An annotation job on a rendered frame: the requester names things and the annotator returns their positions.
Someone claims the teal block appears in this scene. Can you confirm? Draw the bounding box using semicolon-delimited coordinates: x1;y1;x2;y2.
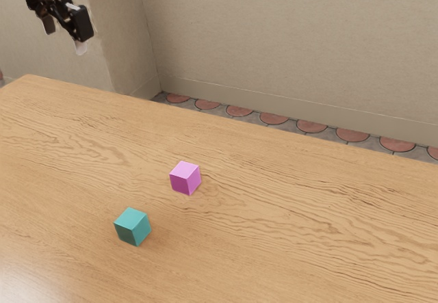
113;207;153;248

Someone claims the pink block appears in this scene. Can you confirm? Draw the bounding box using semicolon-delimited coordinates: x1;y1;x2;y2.
168;160;203;196

